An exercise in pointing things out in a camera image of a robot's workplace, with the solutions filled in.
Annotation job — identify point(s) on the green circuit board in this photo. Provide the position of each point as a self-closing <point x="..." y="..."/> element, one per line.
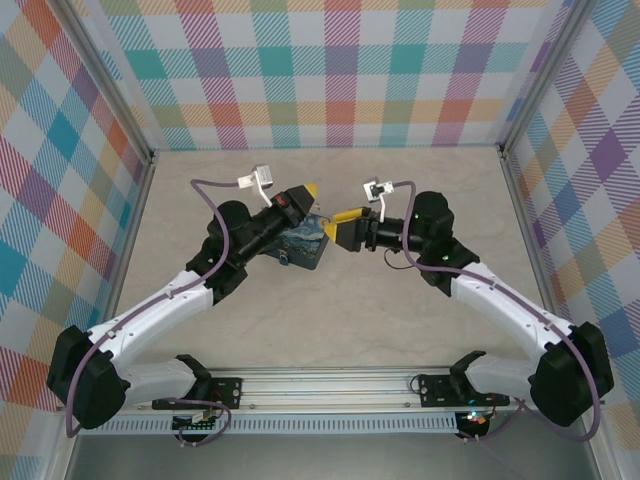
<point x="195" y="425"/>

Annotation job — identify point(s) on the grey metal bottom panel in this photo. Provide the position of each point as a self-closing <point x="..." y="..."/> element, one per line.
<point x="325" y="457"/>

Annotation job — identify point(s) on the aluminium frame post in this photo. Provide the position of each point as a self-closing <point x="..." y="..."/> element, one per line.
<point x="107" y="75"/>
<point x="545" y="75"/>

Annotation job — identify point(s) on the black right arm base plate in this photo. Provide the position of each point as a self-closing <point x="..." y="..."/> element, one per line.
<point x="435" y="390"/>

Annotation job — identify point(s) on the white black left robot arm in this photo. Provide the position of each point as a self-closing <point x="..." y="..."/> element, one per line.
<point x="150" y="310"/>

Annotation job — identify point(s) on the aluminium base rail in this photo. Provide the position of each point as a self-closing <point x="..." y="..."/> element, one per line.
<point x="325" y="387"/>

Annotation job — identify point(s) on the aluminium table side rail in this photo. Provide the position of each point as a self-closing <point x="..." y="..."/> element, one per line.
<point x="135" y="225"/>
<point x="530" y="225"/>

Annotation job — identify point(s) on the circuit board with lit leds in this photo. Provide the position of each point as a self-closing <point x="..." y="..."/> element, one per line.
<point x="475" y="419"/>

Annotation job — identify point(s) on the starry night print tin box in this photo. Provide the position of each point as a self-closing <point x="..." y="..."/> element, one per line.
<point x="305" y="245"/>

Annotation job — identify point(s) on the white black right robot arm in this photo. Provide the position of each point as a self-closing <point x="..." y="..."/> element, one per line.
<point x="500" y="300"/>

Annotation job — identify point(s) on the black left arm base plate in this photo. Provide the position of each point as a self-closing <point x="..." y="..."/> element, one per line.
<point x="230" y="390"/>

